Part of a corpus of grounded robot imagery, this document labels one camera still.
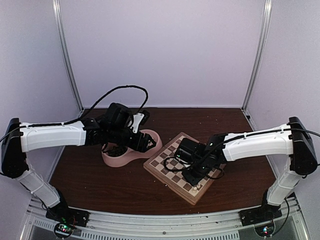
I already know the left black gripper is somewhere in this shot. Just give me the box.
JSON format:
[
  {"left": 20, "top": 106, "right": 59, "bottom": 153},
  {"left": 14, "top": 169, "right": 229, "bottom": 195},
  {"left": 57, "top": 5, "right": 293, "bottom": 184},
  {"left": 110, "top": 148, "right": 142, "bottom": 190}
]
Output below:
[{"left": 107, "top": 126, "right": 157, "bottom": 153}]

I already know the wooden chess board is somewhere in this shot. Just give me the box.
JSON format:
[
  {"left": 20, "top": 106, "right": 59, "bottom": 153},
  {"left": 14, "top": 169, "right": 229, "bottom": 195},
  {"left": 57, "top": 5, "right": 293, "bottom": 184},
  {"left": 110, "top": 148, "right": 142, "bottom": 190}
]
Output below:
[{"left": 143, "top": 132, "right": 227, "bottom": 206}]

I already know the pink double bowl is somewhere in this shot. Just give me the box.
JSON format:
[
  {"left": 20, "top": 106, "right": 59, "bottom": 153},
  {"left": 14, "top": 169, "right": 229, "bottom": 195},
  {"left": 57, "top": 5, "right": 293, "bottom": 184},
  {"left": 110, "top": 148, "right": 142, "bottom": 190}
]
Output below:
[{"left": 101, "top": 129, "right": 163, "bottom": 168}]

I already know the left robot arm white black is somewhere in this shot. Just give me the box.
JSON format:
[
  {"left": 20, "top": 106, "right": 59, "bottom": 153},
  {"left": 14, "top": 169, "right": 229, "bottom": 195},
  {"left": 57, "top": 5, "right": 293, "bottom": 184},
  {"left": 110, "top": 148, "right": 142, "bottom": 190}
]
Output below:
[{"left": 1, "top": 103, "right": 162, "bottom": 222}]

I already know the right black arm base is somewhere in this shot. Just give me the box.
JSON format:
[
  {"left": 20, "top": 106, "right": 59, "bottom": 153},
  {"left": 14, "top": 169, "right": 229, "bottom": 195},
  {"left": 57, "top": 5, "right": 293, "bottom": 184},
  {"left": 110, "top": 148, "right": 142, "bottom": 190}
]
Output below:
[{"left": 239, "top": 207, "right": 282, "bottom": 238}]

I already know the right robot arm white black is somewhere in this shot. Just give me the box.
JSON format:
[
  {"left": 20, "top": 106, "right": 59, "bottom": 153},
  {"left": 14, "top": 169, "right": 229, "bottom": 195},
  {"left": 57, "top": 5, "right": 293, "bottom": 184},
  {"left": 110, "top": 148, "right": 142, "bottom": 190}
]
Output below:
[{"left": 174, "top": 116, "right": 319, "bottom": 221}]

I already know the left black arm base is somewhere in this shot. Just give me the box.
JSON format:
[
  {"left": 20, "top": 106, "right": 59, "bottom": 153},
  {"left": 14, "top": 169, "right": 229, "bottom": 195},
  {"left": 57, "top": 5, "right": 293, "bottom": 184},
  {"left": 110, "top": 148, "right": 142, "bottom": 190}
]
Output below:
[{"left": 45, "top": 208, "right": 90, "bottom": 239}]

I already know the dark chess pieces pile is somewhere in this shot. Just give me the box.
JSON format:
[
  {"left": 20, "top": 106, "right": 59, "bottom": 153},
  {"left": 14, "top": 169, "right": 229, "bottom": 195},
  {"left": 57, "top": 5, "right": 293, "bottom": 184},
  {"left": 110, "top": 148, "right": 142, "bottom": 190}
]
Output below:
[{"left": 104, "top": 146, "right": 127, "bottom": 158}]

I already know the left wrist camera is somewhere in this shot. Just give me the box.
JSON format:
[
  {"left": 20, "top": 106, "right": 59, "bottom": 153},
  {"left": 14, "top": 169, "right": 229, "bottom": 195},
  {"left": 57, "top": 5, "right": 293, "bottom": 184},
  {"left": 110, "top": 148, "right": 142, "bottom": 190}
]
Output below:
[{"left": 130, "top": 110, "right": 150, "bottom": 134}]

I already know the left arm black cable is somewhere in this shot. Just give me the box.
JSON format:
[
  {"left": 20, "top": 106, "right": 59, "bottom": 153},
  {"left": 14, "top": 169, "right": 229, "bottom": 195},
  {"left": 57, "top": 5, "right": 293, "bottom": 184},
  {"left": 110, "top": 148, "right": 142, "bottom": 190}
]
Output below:
[{"left": 82, "top": 85, "right": 149, "bottom": 121}]

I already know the front aluminium rail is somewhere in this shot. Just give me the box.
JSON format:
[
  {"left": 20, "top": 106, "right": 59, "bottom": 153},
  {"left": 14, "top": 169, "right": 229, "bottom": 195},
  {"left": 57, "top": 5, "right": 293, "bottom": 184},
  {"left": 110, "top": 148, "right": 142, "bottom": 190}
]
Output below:
[{"left": 18, "top": 197, "right": 310, "bottom": 240}]

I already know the right aluminium frame post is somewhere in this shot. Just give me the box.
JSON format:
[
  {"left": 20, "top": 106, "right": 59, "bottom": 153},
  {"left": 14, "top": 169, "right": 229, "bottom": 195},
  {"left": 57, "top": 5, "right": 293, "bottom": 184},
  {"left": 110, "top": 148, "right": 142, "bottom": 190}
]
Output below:
[{"left": 241, "top": 0, "right": 273, "bottom": 112}]

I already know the aluminium frame post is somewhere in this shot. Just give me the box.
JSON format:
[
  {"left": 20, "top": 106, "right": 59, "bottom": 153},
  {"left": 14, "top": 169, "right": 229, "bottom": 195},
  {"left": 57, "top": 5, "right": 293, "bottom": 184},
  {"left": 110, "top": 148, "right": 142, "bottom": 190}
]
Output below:
[
  {"left": 241, "top": 0, "right": 273, "bottom": 112},
  {"left": 52, "top": 0, "right": 84, "bottom": 112}
]

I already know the left aluminium frame post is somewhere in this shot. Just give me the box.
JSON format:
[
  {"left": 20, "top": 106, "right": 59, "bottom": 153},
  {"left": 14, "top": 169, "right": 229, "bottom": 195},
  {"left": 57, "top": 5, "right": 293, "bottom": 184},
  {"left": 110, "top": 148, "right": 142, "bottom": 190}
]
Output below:
[{"left": 52, "top": 0, "right": 84, "bottom": 112}]

